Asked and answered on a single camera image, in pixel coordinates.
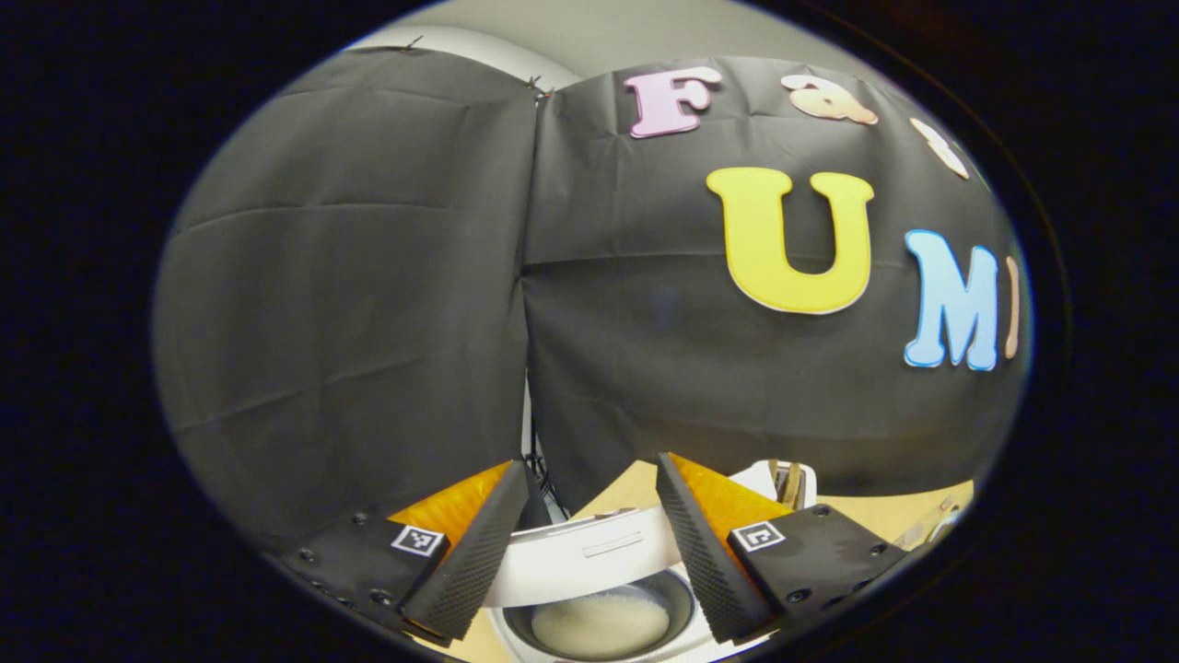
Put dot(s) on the white rice cooker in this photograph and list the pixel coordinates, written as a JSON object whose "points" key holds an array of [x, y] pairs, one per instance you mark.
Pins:
{"points": [[589, 552]]}

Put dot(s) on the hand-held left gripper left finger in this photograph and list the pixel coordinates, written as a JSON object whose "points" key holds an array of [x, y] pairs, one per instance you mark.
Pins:
{"points": [[470, 562]]}

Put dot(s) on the white toaster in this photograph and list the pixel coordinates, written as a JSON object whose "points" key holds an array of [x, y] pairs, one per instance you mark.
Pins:
{"points": [[760, 479]]}

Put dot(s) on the brown bread slice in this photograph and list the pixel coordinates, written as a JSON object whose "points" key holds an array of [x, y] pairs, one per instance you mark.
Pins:
{"points": [[789, 483]]}

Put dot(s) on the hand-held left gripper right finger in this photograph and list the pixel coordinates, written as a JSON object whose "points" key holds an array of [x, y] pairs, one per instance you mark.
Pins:
{"points": [[709, 552]]}

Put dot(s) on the white rice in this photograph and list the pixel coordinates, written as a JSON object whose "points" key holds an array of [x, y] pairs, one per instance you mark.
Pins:
{"points": [[599, 626]]}

